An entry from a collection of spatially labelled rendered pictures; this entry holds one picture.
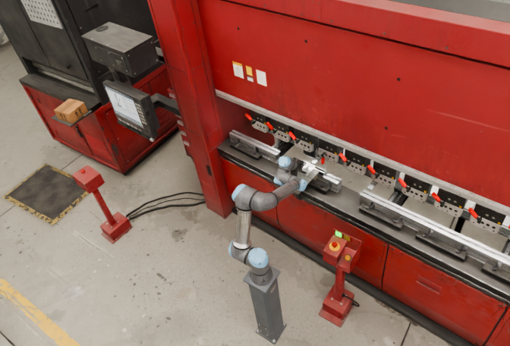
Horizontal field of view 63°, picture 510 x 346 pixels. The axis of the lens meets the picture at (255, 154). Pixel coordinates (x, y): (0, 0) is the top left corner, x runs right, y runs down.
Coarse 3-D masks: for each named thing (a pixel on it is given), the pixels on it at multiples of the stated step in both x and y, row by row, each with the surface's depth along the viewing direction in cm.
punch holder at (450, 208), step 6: (438, 192) 234; (444, 192) 231; (450, 192) 228; (444, 198) 233; (450, 198) 231; (456, 198) 228; (462, 198) 225; (438, 204) 239; (450, 204) 233; (456, 204) 230; (462, 204) 227; (444, 210) 238; (450, 210) 235; (456, 210) 234; (462, 210) 231; (456, 216) 235
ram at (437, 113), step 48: (240, 48) 272; (288, 48) 244; (336, 48) 221; (384, 48) 202; (240, 96) 304; (288, 96) 269; (336, 96) 242; (384, 96) 219; (432, 96) 201; (480, 96) 185; (336, 144) 266; (384, 144) 239; (432, 144) 217; (480, 144) 199; (480, 192) 215
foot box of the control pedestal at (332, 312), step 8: (344, 288) 324; (328, 296) 321; (352, 296) 319; (328, 304) 316; (336, 304) 315; (344, 304) 314; (320, 312) 323; (328, 312) 322; (336, 312) 314; (344, 312) 310; (328, 320) 318; (336, 320) 317; (344, 320) 316
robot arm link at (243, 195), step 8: (240, 184) 243; (240, 192) 239; (248, 192) 237; (256, 192) 236; (240, 200) 239; (248, 200) 235; (240, 208) 241; (248, 208) 241; (240, 216) 246; (248, 216) 246; (240, 224) 248; (248, 224) 249; (240, 232) 251; (248, 232) 252; (240, 240) 253; (248, 240) 256; (232, 248) 259; (240, 248) 254; (248, 248) 256; (232, 256) 261; (240, 256) 256
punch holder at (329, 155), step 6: (324, 144) 274; (330, 144) 270; (318, 150) 281; (324, 150) 277; (330, 150) 273; (336, 150) 269; (342, 150) 276; (324, 156) 280; (330, 156) 278; (336, 156) 272; (336, 162) 276
